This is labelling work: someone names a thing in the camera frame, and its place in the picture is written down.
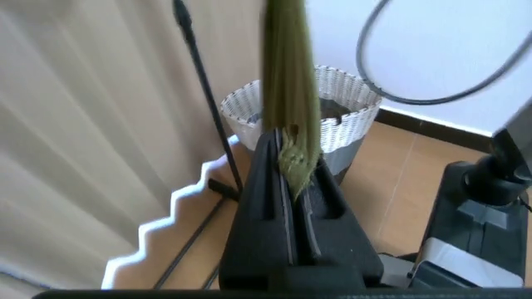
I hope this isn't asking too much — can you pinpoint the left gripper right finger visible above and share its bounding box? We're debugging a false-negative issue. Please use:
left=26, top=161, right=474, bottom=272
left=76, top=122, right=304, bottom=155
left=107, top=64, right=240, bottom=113
left=295, top=157, right=384, bottom=288

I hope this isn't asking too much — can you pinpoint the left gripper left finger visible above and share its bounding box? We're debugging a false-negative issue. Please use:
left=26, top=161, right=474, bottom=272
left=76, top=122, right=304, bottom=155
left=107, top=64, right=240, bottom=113
left=219, top=128, right=298, bottom=291

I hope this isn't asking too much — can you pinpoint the green long-sleeved shirt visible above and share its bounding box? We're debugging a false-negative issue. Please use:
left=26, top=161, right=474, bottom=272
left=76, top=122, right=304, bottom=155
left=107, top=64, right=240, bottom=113
left=260, top=0, right=323, bottom=201

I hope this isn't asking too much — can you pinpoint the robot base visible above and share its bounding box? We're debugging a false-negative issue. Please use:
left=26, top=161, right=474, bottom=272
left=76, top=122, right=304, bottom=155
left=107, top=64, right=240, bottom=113
left=380, top=160, right=530, bottom=290

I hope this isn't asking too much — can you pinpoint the white laundry basket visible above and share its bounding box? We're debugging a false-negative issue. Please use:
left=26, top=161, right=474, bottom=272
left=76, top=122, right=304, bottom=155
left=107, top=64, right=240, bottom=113
left=219, top=65, right=382, bottom=187

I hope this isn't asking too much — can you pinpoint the black clothes rack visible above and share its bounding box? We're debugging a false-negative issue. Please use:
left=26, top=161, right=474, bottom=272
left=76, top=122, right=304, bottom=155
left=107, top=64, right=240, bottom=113
left=153, top=0, right=245, bottom=291

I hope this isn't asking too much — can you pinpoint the beige curtain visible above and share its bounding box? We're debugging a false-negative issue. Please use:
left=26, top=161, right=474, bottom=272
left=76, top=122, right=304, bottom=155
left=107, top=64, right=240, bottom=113
left=0, top=0, right=267, bottom=291

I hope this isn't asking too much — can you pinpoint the black cable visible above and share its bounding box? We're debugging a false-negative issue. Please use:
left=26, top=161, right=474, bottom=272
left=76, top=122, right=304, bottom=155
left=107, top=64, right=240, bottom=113
left=356, top=0, right=532, bottom=105

